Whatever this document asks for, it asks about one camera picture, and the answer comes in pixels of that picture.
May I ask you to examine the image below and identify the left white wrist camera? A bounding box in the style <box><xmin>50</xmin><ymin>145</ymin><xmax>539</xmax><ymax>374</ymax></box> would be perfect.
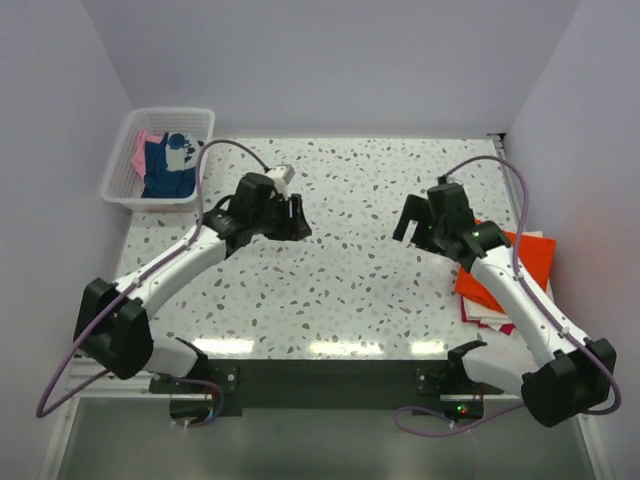
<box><xmin>265</xmin><ymin>164</ymin><xmax>295</xmax><ymax>198</ymax></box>

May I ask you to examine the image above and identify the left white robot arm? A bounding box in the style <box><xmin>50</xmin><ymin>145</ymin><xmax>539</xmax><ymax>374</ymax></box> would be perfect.
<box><xmin>74</xmin><ymin>165</ymin><xmax>311</xmax><ymax>392</ymax></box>

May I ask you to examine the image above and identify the aluminium frame rail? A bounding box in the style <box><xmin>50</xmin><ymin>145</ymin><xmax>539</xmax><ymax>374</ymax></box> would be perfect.
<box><xmin>63</xmin><ymin>358</ymin><xmax>153</xmax><ymax>399</ymax></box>

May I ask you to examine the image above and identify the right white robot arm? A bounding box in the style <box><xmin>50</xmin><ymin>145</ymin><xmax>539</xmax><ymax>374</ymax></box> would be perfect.
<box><xmin>392</xmin><ymin>183</ymin><xmax>617</xmax><ymax>427</ymax></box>

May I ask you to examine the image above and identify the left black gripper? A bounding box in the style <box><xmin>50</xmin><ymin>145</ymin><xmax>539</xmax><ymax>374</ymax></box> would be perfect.
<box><xmin>250</xmin><ymin>193</ymin><xmax>311</xmax><ymax>242</ymax></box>

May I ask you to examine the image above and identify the orange t shirt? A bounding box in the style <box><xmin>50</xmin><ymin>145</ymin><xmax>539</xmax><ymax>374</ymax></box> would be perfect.
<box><xmin>455</xmin><ymin>231</ymin><xmax>557</xmax><ymax>314</ymax></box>

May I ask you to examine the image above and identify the white plastic laundry basket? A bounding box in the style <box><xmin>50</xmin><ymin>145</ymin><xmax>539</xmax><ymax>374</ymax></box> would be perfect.
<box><xmin>101</xmin><ymin>107</ymin><xmax>216</xmax><ymax>213</ymax></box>

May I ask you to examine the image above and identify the pink t shirt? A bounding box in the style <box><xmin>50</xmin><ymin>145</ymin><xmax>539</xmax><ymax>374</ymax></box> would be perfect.
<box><xmin>131</xmin><ymin>130</ymin><xmax>147</xmax><ymax>179</ymax></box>

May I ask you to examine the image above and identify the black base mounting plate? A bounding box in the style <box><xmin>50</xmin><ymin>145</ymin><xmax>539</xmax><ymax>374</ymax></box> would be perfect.
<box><xmin>149</xmin><ymin>360</ymin><xmax>500</xmax><ymax>423</ymax></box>

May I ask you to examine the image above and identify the navy blue printed t shirt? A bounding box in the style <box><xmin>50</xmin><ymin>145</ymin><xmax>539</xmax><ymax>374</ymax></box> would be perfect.
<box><xmin>141</xmin><ymin>132</ymin><xmax>204</xmax><ymax>199</ymax></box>

